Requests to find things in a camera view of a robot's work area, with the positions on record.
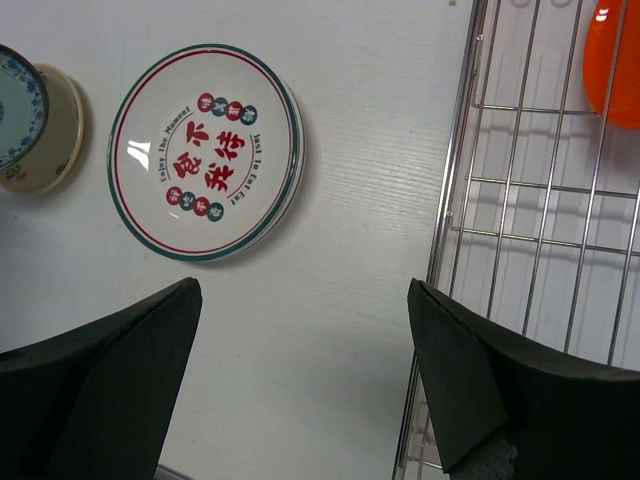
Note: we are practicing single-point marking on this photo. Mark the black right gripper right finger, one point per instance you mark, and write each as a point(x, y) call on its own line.
point(503, 406)

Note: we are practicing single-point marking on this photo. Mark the white plate red chinese characters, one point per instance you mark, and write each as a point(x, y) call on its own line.
point(206, 153)

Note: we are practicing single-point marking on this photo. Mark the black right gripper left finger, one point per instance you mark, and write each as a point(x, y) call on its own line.
point(96, 402)

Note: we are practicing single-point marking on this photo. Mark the cream plate with print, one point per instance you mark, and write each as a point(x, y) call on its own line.
point(56, 152)

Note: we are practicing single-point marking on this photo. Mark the dark green plate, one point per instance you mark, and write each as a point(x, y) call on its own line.
point(24, 106)

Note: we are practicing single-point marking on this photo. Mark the orange plate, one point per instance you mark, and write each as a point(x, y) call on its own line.
point(611, 62)

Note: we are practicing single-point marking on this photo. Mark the white wire dish rack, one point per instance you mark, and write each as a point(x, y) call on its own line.
point(537, 223)

